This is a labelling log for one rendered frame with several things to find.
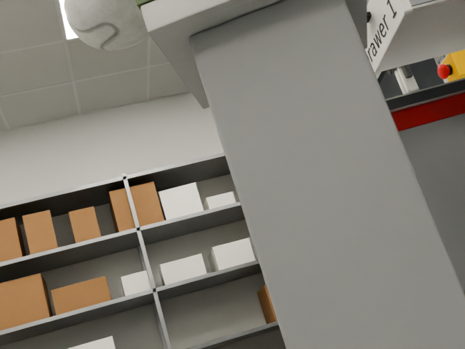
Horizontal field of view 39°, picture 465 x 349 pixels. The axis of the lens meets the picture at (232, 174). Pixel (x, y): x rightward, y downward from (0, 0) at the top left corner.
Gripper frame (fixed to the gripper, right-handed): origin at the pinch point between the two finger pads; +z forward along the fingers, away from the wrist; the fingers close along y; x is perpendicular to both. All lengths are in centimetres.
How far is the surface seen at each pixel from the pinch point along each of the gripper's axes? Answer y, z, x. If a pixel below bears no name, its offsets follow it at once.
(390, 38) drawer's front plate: 26.3, 1.4, -15.7
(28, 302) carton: -349, -41, -133
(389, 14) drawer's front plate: 29.8, -1.9, -16.1
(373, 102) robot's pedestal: 65, 29, -45
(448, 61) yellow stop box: -7.2, -5.8, 17.7
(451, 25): 24.3, 0.4, -0.6
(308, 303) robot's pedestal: 60, 48, -59
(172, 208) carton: -345, -81, -16
